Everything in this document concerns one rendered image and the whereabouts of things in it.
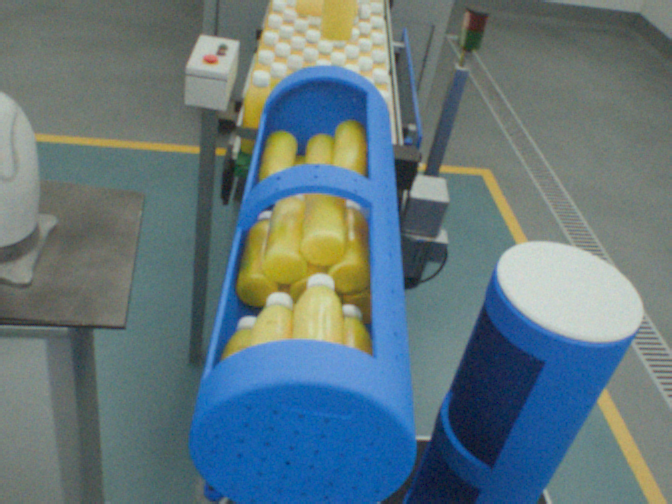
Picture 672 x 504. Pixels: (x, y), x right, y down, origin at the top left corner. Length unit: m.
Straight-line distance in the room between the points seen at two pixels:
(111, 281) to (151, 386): 1.19
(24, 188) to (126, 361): 1.38
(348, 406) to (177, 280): 1.98
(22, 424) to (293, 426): 0.67
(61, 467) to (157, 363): 1.02
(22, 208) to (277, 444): 0.56
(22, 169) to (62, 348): 0.32
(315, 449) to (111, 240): 0.61
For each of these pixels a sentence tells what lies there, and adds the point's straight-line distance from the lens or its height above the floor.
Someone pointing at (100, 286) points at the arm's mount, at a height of 1.01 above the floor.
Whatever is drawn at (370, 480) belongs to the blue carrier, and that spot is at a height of 1.06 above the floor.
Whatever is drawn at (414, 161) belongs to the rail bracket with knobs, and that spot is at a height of 1.00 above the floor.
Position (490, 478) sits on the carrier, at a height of 0.60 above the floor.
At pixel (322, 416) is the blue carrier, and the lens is 0.86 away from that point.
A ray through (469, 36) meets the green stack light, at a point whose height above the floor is 1.19.
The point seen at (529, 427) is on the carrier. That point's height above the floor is 0.79.
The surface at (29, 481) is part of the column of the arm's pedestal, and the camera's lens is 1.56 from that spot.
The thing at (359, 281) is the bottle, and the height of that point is 1.11.
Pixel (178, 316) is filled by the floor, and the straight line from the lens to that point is 2.64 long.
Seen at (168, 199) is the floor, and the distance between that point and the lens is 3.20.
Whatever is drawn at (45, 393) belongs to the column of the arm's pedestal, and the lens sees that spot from 1.35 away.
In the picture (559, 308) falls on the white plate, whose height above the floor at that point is 1.04.
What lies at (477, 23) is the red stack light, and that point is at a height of 1.23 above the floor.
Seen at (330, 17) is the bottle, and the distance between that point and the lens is 1.61.
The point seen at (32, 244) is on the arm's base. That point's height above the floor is 1.05.
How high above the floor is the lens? 1.84
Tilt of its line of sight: 38 degrees down
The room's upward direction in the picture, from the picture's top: 12 degrees clockwise
